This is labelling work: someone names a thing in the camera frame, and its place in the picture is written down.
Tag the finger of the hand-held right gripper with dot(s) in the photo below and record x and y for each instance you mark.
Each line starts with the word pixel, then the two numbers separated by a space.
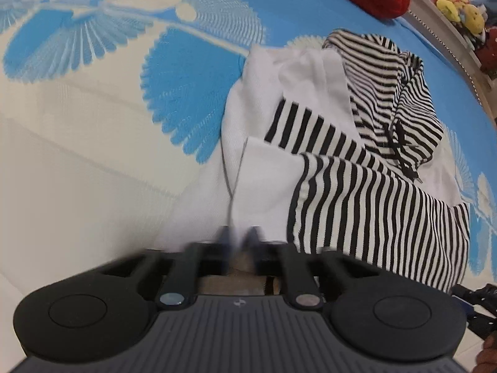
pixel 462 299

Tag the black white striped hoodie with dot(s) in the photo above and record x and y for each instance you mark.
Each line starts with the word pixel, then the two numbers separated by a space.
pixel 349 171

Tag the person's right hand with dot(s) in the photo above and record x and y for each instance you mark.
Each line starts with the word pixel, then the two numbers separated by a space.
pixel 488 359

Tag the red spotted plush toy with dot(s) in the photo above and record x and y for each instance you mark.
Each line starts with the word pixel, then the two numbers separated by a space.
pixel 490 48

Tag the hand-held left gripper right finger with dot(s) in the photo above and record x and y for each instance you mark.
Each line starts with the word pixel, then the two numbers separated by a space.
pixel 252 241

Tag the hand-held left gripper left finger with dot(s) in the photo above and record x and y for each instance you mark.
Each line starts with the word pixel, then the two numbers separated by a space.
pixel 224 241

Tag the blue and cream patterned blanket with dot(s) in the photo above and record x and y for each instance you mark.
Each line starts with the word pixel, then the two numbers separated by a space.
pixel 97 124

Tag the yellow plush toy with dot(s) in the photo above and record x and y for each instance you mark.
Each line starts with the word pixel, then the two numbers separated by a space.
pixel 474 17
pixel 450 2

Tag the beige bed frame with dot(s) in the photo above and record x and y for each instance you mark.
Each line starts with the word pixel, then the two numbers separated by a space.
pixel 446 35

